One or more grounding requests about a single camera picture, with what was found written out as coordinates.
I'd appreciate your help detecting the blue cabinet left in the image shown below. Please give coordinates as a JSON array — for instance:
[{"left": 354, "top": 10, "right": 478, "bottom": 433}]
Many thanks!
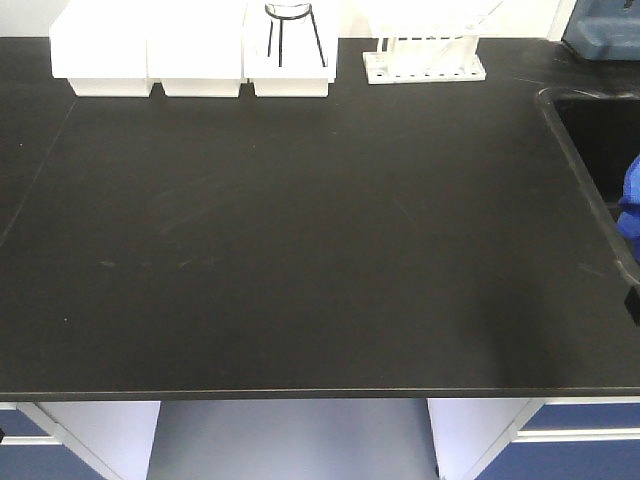
[{"left": 1, "top": 401, "right": 160, "bottom": 479}]

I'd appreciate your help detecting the black wire tripod stand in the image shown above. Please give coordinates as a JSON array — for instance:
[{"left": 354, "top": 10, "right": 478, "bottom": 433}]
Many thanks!
[{"left": 264, "top": 3, "right": 327, "bottom": 68}]

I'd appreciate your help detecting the blue cabinet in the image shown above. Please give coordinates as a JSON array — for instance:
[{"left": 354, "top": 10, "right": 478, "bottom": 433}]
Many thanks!
[
  {"left": 1, "top": 401, "right": 160, "bottom": 479},
  {"left": 427, "top": 397, "right": 639, "bottom": 479}
]

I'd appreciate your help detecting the blue cabinet right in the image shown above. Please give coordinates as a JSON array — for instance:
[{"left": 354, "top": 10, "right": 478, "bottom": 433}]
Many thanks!
[{"left": 427, "top": 397, "right": 639, "bottom": 479}]

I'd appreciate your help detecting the white plastic bin right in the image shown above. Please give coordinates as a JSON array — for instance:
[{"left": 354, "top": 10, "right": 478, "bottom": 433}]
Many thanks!
[{"left": 243, "top": 1, "right": 338, "bottom": 97}]

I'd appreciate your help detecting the white plastic bin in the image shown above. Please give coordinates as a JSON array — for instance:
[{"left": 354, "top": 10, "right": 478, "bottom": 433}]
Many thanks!
[
  {"left": 243, "top": 1, "right": 338, "bottom": 97},
  {"left": 49, "top": 1, "right": 153, "bottom": 97},
  {"left": 147, "top": 1, "right": 247, "bottom": 98}
]

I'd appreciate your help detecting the black lab sink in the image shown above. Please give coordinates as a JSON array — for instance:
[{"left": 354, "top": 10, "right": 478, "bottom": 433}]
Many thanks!
[{"left": 536, "top": 87, "right": 639, "bottom": 287}]

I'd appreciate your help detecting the white plastic bin middle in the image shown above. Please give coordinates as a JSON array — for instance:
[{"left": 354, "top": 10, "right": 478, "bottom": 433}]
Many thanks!
[{"left": 147, "top": 1, "right": 247, "bottom": 98}]

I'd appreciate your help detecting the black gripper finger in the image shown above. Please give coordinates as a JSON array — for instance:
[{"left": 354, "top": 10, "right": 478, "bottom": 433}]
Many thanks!
[{"left": 624, "top": 285, "right": 640, "bottom": 326}]

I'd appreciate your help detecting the blue equipment base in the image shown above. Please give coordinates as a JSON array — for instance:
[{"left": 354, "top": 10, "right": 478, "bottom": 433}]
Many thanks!
[{"left": 562, "top": 0, "right": 639, "bottom": 61}]

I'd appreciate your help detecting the white test tube rack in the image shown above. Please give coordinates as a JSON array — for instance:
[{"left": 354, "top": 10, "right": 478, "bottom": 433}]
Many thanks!
[{"left": 362, "top": 35, "right": 486, "bottom": 85}]

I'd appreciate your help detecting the white plastic bin left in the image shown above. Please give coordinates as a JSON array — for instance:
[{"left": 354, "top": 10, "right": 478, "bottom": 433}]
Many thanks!
[{"left": 49, "top": 1, "right": 153, "bottom": 97}]

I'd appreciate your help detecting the blue microfiber cloth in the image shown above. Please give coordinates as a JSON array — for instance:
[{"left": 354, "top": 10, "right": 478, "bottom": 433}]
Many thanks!
[{"left": 617, "top": 157, "right": 640, "bottom": 260}]

